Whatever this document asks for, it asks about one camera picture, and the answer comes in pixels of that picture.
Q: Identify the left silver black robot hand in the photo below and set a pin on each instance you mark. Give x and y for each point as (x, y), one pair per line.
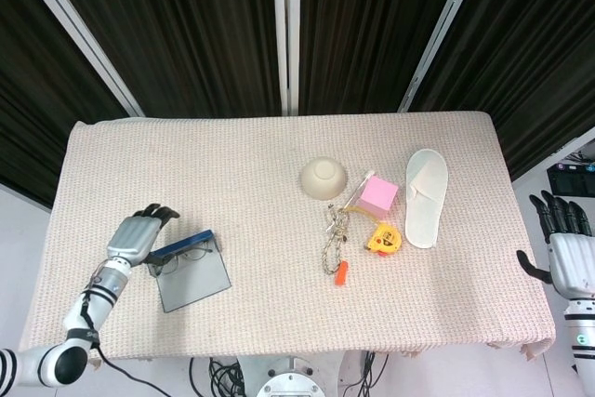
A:
(132, 239)

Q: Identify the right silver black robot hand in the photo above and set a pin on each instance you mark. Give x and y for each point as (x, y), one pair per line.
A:
(574, 257)

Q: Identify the thin wire-frame eyeglasses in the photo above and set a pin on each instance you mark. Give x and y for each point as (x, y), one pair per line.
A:
(186, 260)

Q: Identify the blue printed glasses box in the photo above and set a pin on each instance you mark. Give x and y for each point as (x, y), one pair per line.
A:
(195, 287)

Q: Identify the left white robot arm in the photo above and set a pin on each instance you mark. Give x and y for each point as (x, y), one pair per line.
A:
(88, 308)

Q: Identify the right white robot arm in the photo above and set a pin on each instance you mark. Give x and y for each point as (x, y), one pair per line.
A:
(581, 332)

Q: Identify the grey robot base column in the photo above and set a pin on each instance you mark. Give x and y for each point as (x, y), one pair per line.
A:
(290, 376)

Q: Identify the black electronic device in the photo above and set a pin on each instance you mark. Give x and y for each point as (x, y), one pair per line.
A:
(569, 181)

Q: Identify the pink woven tablecloth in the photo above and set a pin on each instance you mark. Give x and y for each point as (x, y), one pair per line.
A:
(232, 164)

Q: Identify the white disposable slipper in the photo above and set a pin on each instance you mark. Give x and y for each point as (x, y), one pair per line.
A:
(425, 211)

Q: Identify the black pleated curtain panel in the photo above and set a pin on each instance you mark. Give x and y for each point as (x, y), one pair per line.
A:
(186, 30)
(372, 30)
(37, 113)
(534, 53)

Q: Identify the yellow tape measure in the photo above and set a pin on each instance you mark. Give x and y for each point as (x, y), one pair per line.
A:
(385, 240)

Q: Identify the beige upturned bowl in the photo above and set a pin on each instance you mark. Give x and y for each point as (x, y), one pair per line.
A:
(323, 178)

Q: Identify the pink cube block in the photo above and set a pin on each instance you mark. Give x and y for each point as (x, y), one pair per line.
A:
(376, 197)

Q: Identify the orange plastic whistle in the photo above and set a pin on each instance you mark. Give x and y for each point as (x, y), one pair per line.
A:
(341, 275)

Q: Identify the white frame post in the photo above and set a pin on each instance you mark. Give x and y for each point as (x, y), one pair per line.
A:
(441, 30)
(286, 30)
(79, 30)

